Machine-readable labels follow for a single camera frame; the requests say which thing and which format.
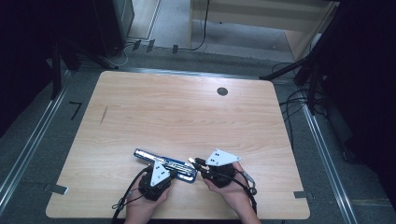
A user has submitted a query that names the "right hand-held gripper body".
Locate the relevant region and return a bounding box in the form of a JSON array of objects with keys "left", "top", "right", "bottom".
[{"left": 201, "top": 148, "right": 243, "bottom": 189}]

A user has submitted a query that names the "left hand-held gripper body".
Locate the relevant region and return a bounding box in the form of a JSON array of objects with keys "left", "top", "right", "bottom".
[{"left": 138, "top": 161, "right": 176, "bottom": 202}]

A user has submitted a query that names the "blue stapler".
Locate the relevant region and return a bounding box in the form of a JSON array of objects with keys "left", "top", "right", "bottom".
[{"left": 134, "top": 147, "right": 198, "bottom": 184}]

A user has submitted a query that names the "person's left hand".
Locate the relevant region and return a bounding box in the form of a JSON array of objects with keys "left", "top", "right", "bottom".
[{"left": 125, "top": 178, "right": 172, "bottom": 219}]

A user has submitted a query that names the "person's right hand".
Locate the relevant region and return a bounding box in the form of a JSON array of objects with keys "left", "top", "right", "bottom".
[{"left": 203, "top": 161, "right": 254, "bottom": 209}]

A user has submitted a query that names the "black metal stand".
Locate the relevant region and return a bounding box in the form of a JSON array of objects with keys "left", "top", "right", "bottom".
[
  {"left": 50, "top": 36, "right": 120, "bottom": 101},
  {"left": 259, "top": 46, "right": 329, "bottom": 117}
]

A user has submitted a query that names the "light wooden furniture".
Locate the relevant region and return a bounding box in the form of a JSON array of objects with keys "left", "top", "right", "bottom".
[{"left": 188, "top": 0, "right": 340, "bottom": 62}]

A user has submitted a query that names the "black computer tower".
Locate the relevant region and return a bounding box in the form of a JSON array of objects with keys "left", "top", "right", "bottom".
[{"left": 92, "top": 0, "right": 135, "bottom": 58}]

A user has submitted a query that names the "dark curtain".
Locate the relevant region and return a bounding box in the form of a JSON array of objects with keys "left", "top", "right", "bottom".
[
  {"left": 0, "top": 0, "right": 96, "bottom": 138},
  {"left": 311, "top": 0, "right": 396, "bottom": 213}
]

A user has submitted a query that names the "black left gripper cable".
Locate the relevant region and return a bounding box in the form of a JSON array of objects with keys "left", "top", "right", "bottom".
[{"left": 111, "top": 166, "right": 154, "bottom": 224}]

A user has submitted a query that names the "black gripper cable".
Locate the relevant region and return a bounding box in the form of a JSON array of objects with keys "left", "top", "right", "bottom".
[
  {"left": 218, "top": 170, "right": 260, "bottom": 217},
  {"left": 111, "top": 166, "right": 154, "bottom": 224}
]

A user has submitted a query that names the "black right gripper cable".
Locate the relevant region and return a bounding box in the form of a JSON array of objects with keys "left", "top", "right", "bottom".
[{"left": 218, "top": 170, "right": 260, "bottom": 217}]

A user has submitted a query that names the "bundle of black floor cables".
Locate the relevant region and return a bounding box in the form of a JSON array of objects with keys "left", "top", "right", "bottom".
[{"left": 271, "top": 61, "right": 329, "bottom": 151}]

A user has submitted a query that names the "metal floor rail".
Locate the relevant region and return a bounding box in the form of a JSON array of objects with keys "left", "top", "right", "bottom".
[
  {"left": 299, "top": 102, "right": 360, "bottom": 224},
  {"left": 0, "top": 70, "right": 73, "bottom": 217},
  {"left": 78, "top": 66, "right": 283, "bottom": 82}
]

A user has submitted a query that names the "white floor cable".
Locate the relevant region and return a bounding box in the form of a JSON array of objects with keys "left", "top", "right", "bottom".
[{"left": 105, "top": 42, "right": 135, "bottom": 68}]

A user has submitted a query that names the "black hanging cable with plug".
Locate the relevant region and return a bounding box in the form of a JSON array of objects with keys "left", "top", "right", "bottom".
[{"left": 172, "top": 0, "right": 211, "bottom": 55}]

